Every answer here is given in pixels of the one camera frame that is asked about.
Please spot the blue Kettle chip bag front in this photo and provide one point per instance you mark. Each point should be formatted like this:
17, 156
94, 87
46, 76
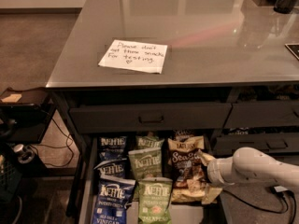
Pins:
113, 198

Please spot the white handwritten paper note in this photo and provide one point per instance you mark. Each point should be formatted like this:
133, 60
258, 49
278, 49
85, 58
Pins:
135, 56

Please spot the dark top left drawer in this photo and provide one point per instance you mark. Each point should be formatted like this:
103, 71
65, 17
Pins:
148, 117

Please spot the blue kettle chip bag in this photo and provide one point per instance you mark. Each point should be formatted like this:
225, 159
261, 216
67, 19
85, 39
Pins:
112, 148
112, 167
113, 198

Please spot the green kettle chip bag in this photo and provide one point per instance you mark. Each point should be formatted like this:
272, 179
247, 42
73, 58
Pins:
154, 200
148, 142
146, 162

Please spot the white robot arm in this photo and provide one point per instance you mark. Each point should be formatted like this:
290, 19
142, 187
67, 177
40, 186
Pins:
247, 165

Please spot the green Kettle chip bag front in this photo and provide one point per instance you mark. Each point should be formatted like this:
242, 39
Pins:
154, 200

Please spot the silver round canister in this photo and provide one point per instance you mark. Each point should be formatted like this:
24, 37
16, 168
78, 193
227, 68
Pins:
24, 153

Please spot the grey power strip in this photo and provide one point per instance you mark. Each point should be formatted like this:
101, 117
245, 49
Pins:
278, 189

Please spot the brown sea salt chip bag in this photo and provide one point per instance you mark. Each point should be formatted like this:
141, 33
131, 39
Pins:
189, 173

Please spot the dark green plastic crate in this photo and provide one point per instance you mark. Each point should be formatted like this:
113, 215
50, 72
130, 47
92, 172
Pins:
9, 180

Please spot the dark middle right drawer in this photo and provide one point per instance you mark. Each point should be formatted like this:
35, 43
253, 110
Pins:
272, 143

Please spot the blue Kettle chip bag middle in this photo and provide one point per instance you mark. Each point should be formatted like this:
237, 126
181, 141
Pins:
112, 167

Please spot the blue Kettle chip bag back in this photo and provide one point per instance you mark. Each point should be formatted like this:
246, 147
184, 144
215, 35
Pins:
112, 148

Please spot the dark top right drawer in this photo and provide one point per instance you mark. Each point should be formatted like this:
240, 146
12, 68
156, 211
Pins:
263, 114

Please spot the dark drawer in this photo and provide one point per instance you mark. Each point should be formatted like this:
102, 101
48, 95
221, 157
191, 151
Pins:
272, 143
263, 114
148, 117

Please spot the green Kettle chip bag middle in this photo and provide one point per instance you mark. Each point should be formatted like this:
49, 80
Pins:
146, 162

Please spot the green Kettle chip bag back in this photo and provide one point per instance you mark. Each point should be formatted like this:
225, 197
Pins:
148, 142

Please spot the brown chip bag at back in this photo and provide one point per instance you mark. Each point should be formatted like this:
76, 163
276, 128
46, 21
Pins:
181, 135

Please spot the open middle drawer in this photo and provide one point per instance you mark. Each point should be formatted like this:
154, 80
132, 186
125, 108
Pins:
180, 214

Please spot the black side shelf unit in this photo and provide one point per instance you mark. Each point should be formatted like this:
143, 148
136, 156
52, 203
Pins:
25, 115

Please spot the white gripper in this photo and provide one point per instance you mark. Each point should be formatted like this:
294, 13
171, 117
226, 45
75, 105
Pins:
215, 171

